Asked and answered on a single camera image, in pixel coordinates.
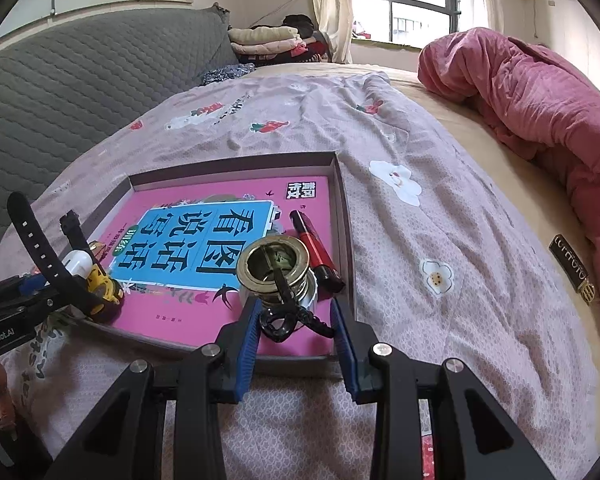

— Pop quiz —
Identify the cream curtain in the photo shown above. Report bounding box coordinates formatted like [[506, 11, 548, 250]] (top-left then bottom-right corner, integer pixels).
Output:
[[312, 0, 353, 64]]

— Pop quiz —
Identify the black mattress label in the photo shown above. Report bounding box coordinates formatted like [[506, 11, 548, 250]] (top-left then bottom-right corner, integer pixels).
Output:
[[548, 234, 596, 304]]

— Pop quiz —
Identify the pink and blue book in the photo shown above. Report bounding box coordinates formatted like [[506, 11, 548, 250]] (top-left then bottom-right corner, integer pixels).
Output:
[[90, 174, 332, 349]]

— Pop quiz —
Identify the grey quilted headboard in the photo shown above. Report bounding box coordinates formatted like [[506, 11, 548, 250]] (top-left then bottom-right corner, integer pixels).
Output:
[[0, 4, 237, 240]]

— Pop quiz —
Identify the red pink quilt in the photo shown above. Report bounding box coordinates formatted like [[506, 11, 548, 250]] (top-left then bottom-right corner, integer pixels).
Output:
[[417, 28, 600, 291]]

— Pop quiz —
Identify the stack of folded clothes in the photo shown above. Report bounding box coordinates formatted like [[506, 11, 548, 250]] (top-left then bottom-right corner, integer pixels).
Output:
[[228, 14, 332, 67]]

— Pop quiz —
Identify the brass fitting with white base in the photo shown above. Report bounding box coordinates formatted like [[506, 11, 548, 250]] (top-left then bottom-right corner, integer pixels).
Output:
[[236, 234, 317, 311]]

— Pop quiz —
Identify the black and yellow wristwatch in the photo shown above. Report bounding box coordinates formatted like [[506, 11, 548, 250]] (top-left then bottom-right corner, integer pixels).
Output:
[[7, 192, 121, 323]]

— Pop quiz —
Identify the white earbuds case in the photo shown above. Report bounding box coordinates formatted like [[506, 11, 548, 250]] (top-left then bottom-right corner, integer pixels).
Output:
[[62, 249, 94, 280]]

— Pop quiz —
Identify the black key bunch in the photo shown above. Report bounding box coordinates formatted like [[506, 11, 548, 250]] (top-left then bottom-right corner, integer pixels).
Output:
[[259, 256, 336, 344]]

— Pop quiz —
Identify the dark cardboard box tray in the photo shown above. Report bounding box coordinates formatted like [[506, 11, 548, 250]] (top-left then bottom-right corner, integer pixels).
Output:
[[78, 152, 355, 356]]

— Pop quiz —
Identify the window with dark frame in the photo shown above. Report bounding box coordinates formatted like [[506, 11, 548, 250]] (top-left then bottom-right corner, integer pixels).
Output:
[[352, 0, 489, 49]]

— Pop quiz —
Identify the red and black lighter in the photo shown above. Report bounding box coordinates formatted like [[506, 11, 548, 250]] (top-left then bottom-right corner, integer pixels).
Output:
[[289, 210, 344, 294]]

